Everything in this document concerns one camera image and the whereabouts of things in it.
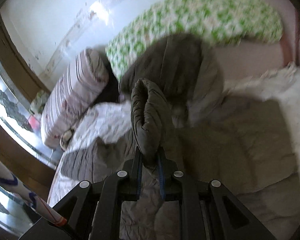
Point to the olive quilted hooded jacket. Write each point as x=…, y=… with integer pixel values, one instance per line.
x=242, y=141

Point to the white leaf-print duvet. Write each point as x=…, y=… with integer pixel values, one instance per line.
x=102, y=122

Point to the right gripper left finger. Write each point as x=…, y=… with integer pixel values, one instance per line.
x=93, y=210

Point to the striped floral pillow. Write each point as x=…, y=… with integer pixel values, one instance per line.
x=79, y=86

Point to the green white checked pillow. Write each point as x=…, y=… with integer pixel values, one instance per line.
x=218, y=22

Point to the pink bed sheet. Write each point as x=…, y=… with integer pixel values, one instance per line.
x=252, y=59

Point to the stained glass door panel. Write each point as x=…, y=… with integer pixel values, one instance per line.
x=22, y=126

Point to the small floral cushion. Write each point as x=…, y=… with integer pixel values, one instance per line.
x=38, y=103

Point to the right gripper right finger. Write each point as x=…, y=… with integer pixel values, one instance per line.
x=206, y=210

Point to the white patterned sleeve forearm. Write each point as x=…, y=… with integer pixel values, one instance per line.
x=13, y=184

